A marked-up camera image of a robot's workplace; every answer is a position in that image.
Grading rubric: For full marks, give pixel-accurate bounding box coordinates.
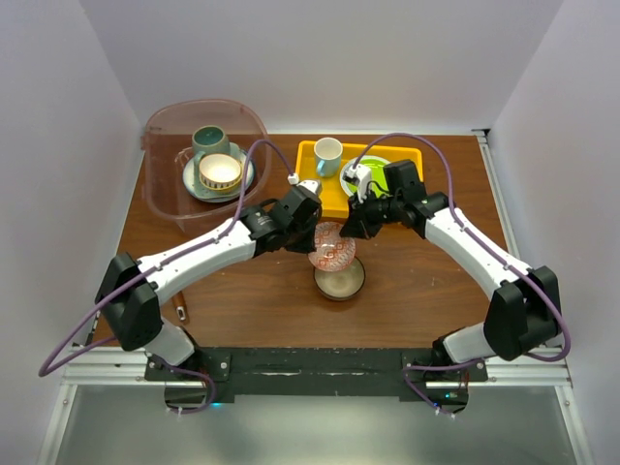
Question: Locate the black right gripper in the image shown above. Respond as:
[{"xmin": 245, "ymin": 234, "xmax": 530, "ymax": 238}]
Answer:
[{"xmin": 341, "ymin": 187, "xmax": 403, "ymax": 241}]

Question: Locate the red patterned ceramic bowl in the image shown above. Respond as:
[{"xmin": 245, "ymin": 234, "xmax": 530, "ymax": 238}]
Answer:
[{"xmin": 308, "ymin": 222, "xmax": 356, "ymax": 272}]

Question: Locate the yellow rimmed bowl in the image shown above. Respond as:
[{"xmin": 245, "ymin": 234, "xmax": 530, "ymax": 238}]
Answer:
[{"xmin": 203, "ymin": 184, "xmax": 240, "ymax": 197}]

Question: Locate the mint green divided dish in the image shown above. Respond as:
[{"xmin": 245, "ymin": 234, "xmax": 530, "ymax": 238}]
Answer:
[{"xmin": 183, "ymin": 142, "xmax": 246, "ymax": 202}]

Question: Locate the teal glazed mug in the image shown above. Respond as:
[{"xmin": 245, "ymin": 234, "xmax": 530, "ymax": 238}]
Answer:
[{"xmin": 192, "ymin": 125, "xmax": 231, "ymax": 168}]

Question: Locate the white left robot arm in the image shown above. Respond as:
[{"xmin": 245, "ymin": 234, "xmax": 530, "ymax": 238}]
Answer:
[{"xmin": 96, "ymin": 180, "xmax": 322, "ymax": 380}]

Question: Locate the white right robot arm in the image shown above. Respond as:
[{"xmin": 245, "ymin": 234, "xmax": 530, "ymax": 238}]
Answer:
[{"xmin": 341, "ymin": 161, "xmax": 566, "ymax": 381}]

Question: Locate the transparent pink plastic bin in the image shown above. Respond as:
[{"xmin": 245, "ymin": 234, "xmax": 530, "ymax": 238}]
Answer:
[{"xmin": 141, "ymin": 99, "xmax": 267, "ymax": 224}]

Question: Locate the yellow plastic tray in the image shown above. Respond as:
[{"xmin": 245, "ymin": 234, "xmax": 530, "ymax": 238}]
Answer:
[{"xmin": 295, "ymin": 140, "xmax": 423, "ymax": 219}]

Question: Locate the white scalloped plate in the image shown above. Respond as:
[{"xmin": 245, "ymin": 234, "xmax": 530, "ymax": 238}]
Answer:
[{"xmin": 340, "ymin": 159, "xmax": 388, "ymax": 198}]

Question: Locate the lime green small plate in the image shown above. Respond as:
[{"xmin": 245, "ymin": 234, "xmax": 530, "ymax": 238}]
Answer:
[{"xmin": 360, "ymin": 156, "xmax": 389, "ymax": 189}]

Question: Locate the beige black rimmed bowl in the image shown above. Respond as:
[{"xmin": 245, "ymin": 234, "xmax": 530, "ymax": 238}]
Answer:
[{"xmin": 314, "ymin": 258, "xmax": 366, "ymax": 301}]

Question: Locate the light blue ceramic mug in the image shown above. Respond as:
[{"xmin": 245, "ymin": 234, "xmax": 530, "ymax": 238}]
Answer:
[{"xmin": 314, "ymin": 138, "xmax": 343, "ymax": 178}]

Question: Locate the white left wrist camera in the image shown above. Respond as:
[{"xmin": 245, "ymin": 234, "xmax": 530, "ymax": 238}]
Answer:
[{"xmin": 287, "ymin": 173, "xmax": 323, "ymax": 197}]

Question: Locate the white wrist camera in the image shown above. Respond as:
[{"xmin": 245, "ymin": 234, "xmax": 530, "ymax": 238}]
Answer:
[
  {"xmin": 287, "ymin": 173, "xmax": 323, "ymax": 197},
  {"xmin": 342, "ymin": 163, "xmax": 372, "ymax": 203}
]

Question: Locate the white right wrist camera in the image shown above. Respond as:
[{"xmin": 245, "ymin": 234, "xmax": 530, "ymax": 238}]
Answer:
[{"xmin": 342, "ymin": 163, "xmax": 372, "ymax": 203}]

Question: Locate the wooden handled metal scraper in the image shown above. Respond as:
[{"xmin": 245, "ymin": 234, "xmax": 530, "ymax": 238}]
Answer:
[{"xmin": 171, "ymin": 292, "xmax": 189, "ymax": 324}]

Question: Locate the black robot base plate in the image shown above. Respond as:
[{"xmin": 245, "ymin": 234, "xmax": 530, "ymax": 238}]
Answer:
[{"xmin": 144, "ymin": 347, "xmax": 488, "ymax": 413}]

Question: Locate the aluminium frame rail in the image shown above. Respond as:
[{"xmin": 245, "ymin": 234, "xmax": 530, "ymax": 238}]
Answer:
[{"xmin": 477, "ymin": 130, "xmax": 595, "ymax": 465}]

